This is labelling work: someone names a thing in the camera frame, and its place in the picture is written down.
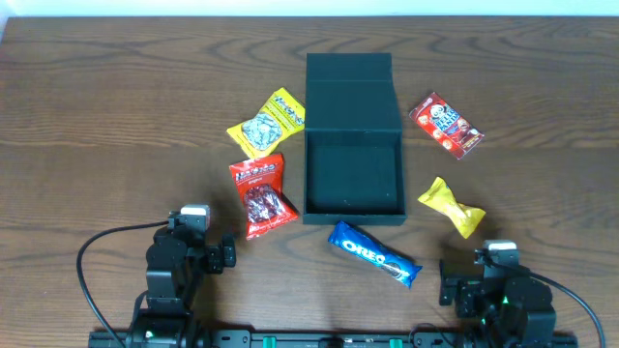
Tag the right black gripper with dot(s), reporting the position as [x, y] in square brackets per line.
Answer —
[460, 288]

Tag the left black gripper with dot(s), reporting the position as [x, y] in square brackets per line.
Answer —
[216, 257]

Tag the red Hacks candy bag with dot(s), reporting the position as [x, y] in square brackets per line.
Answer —
[259, 183]

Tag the yellow Hacks candy bag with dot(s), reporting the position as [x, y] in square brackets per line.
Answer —
[281, 116]

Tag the red Hello Panda packet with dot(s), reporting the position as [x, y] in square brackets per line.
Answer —
[446, 126]

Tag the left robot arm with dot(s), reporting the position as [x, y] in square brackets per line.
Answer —
[177, 262]

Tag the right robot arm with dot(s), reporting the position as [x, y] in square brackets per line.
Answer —
[512, 308]

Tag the blue Oreo cookie pack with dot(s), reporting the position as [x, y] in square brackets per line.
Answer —
[363, 246]

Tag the yellow wrapped snack packet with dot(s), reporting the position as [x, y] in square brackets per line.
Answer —
[441, 199]

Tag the dark green open box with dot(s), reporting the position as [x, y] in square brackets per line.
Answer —
[353, 141]

